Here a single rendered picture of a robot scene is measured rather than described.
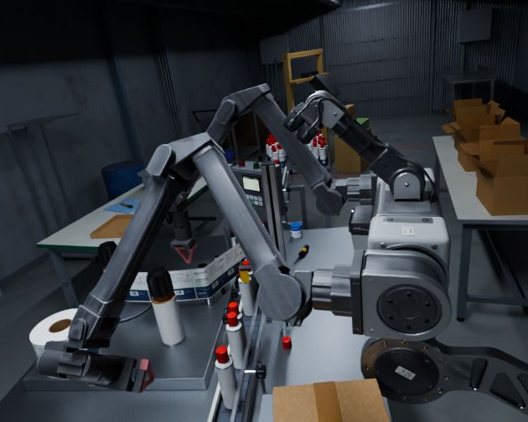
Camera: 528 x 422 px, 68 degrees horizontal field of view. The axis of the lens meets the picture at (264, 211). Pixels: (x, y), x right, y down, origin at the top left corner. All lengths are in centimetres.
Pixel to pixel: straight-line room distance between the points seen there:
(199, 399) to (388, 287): 93
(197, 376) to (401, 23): 958
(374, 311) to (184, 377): 90
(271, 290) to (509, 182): 212
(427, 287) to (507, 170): 201
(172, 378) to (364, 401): 71
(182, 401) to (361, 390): 66
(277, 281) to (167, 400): 87
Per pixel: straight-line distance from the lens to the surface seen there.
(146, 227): 84
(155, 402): 147
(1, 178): 471
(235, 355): 136
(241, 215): 74
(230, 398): 126
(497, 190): 264
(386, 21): 1033
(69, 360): 90
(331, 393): 97
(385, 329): 68
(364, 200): 110
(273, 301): 66
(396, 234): 70
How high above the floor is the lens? 184
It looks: 22 degrees down
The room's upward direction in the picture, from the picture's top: 8 degrees counter-clockwise
